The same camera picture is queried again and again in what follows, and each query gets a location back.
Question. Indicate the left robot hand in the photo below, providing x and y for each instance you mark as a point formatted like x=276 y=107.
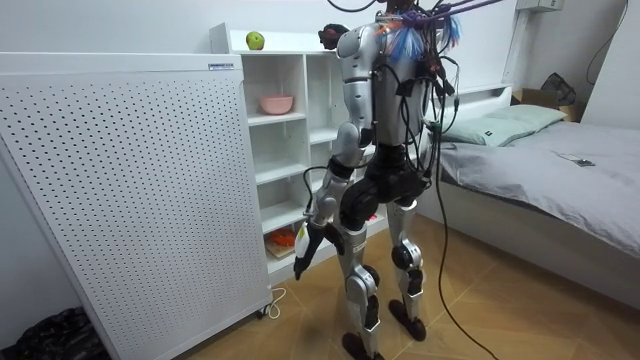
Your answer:
x=306 y=247

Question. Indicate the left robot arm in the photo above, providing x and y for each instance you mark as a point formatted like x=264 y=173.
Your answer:
x=353 y=95

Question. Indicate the orange soft toy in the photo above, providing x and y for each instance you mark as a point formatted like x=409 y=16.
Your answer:
x=283 y=237

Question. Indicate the wooden tray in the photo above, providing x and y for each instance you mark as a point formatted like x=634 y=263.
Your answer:
x=280 y=248

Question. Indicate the robot legs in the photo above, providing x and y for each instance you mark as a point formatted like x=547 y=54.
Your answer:
x=361 y=280

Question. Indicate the white shelf unit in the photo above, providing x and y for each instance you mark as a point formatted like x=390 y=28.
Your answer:
x=290 y=145

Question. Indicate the pink bowl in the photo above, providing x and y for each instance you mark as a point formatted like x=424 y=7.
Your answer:
x=275 y=104

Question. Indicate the robot body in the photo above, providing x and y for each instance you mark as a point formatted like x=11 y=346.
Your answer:
x=390 y=110

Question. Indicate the white perforated panel cabinet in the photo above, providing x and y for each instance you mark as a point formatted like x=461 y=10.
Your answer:
x=135 y=200

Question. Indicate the dark red soft toy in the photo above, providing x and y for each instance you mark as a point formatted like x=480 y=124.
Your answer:
x=330 y=36

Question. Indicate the green apple soft toy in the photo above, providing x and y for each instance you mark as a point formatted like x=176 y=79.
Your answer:
x=255 y=40

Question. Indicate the light green pillow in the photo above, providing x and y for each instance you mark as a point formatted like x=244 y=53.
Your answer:
x=505 y=125

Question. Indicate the grey bed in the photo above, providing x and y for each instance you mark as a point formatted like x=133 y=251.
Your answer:
x=540 y=190

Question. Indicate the black plastic bag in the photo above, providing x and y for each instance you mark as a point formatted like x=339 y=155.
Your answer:
x=60 y=337

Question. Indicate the cardboard box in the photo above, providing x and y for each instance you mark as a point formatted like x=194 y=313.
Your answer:
x=545 y=102

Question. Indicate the small dark device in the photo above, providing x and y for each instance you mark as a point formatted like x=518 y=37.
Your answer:
x=582 y=162

